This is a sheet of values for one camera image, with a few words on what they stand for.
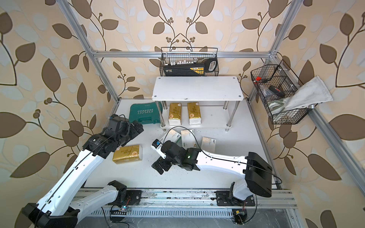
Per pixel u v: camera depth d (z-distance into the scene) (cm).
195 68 81
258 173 41
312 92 59
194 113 94
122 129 55
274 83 86
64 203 38
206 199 75
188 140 93
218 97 75
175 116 92
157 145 64
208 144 89
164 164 64
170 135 93
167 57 91
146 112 105
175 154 56
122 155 82
